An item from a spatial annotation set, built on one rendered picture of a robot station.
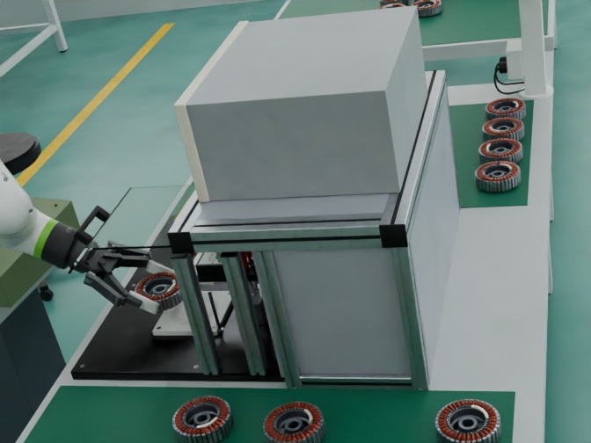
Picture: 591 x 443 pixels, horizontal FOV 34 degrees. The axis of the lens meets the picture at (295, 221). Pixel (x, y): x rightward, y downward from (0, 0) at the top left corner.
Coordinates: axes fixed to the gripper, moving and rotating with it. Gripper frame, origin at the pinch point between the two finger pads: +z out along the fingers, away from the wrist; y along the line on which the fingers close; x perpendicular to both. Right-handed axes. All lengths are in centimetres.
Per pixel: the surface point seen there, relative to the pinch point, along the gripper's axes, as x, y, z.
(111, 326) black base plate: -12.0, 4.4, -6.7
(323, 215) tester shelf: 47, 17, 25
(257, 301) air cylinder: 10.7, 2.8, 20.8
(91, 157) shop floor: -152, -238, -86
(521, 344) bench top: 32, 7, 71
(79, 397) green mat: -12.8, 25.9, -4.5
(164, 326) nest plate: -3.9, 5.9, 4.5
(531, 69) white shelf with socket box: 38, -110, 66
